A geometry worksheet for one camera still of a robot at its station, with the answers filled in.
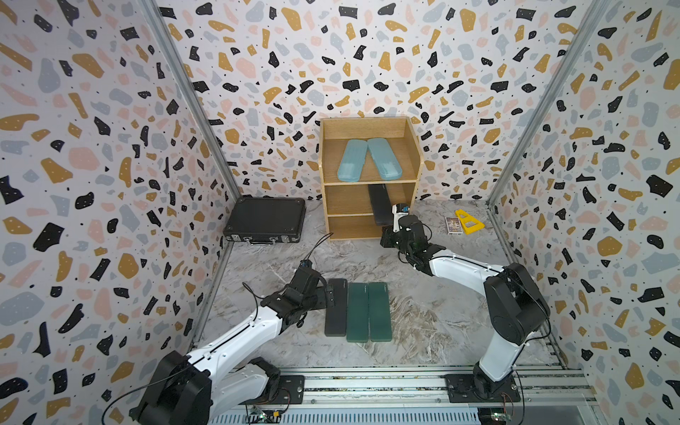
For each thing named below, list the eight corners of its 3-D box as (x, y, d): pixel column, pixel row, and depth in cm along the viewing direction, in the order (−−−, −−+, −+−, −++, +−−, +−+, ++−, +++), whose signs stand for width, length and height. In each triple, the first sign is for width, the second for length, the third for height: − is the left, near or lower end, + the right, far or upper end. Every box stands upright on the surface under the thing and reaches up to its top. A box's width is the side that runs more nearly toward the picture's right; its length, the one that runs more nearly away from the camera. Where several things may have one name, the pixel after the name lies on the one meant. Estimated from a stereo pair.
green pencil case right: (369, 341, 85) (369, 339, 83) (368, 284, 98) (368, 281, 96) (391, 341, 85) (392, 339, 83) (387, 284, 98) (387, 282, 96)
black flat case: (227, 246, 108) (221, 236, 103) (242, 207, 123) (238, 196, 118) (299, 246, 109) (296, 236, 104) (306, 207, 123) (304, 197, 118)
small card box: (447, 234, 114) (449, 230, 112) (443, 220, 119) (445, 217, 117) (461, 234, 114) (463, 231, 112) (457, 220, 119) (458, 217, 117)
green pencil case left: (346, 342, 85) (346, 339, 83) (347, 286, 97) (347, 282, 95) (370, 342, 85) (370, 339, 83) (368, 286, 97) (368, 282, 95)
